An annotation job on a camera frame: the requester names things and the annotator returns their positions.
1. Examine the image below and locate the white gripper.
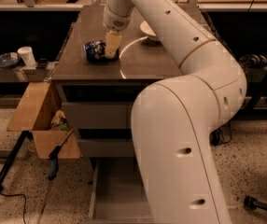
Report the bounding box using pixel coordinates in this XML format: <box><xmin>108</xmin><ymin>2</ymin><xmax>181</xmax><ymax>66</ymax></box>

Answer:
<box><xmin>103</xmin><ymin>5</ymin><xmax>132</xmax><ymax>59</ymax></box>

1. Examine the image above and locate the blue pepsi can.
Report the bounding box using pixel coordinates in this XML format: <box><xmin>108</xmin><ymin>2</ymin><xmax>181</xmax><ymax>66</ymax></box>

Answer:
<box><xmin>84</xmin><ymin>40</ymin><xmax>119</xmax><ymax>63</ymax></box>

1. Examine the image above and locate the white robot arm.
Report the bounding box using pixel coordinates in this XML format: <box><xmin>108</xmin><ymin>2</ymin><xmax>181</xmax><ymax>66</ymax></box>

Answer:
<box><xmin>104</xmin><ymin>0</ymin><xmax>246</xmax><ymax>224</ymax></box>

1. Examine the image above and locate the grey drawer cabinet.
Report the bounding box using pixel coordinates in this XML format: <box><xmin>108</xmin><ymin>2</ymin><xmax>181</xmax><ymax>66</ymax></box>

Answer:
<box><xmin>49</xmin><ymin>4</ymin><xmax>221</xmax><ymax>166</ymax></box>

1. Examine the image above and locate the top grey drawer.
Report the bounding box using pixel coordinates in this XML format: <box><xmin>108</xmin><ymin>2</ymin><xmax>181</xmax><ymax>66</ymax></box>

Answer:
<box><xmin>62</xmin><ymin>102</ymin><xmax>132</xmax><ymax>129</ymax></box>

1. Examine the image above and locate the grey drawer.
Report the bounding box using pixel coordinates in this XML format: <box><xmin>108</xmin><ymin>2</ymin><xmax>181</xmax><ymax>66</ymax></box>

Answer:
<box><xmin>77</xmin><ymin>139</ymin><xmax>134</xmax><ymax>158</ymax></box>
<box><xmin>62</xmin><ymin>102</ymin><xmax>132</xmax><ymax>129</ymax></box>

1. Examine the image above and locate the middle grey drawer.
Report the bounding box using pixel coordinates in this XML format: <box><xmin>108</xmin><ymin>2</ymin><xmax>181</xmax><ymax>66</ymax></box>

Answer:
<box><xmin>77</xmin><ymin>139</ymin><xmax>134</xmax><ymax>158</ymax></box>

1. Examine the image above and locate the open bottom drawer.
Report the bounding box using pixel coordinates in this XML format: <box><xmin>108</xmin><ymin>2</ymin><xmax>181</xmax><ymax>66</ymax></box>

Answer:
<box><xmin>89</xmin><ymin>157</ymin><xmax>153</xmax><ymax>224</ymax></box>

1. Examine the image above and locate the grey side shelf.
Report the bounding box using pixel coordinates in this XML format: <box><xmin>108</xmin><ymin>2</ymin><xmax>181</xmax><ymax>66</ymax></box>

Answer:
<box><xmin>0</xmin><ymin>62</ymin><xmax>57</xmax><ymax>83</ymax></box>

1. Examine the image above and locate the white paper cup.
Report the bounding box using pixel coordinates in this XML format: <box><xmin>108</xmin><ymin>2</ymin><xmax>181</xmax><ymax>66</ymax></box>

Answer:
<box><xmin>17</xmin><ymin>47</ymin><xmax>35</xmax><ymax>66</ymax></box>

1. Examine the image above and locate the brown cardboard box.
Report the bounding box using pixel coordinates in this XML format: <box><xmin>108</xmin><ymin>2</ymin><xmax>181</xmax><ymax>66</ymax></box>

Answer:
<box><xmin>7</xmin><ymin>81</ymin><xmax>82</xmax><ymax>160</ymax></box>

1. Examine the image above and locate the dark blue plate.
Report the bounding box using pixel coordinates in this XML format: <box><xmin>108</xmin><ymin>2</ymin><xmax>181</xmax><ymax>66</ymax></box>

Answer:
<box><xmin>0</xmin><ymin>52</ymin><xmax>21</xmax><ymax>69</ymax></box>

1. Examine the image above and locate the black table leg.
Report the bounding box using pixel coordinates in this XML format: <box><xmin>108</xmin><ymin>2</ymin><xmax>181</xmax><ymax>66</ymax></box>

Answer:
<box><xmin>0</xmin><ymin>131</ymin><xmax>29</xmax><ymax>191</ymax></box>

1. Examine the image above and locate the black blue handled tool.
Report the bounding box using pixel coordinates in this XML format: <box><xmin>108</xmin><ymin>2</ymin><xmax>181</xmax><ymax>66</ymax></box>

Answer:
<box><xmin>48</xmin><ymin>129</ymin><xmax>74</xmax><ymax>181</ymax></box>

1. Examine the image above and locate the coiled black cable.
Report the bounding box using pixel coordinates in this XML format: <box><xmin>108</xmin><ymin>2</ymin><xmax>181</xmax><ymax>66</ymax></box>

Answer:
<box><xmin>238</xmin><ymin>53</ymin><xmax>267</xmax><ymax>70</ymax></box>

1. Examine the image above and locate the black cable bundle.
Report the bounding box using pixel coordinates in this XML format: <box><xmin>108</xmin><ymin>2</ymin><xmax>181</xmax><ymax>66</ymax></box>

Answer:
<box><xmin>209</xmin><ymin>121</ymin><xmax>234</xmax><ymax>147</ymax></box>

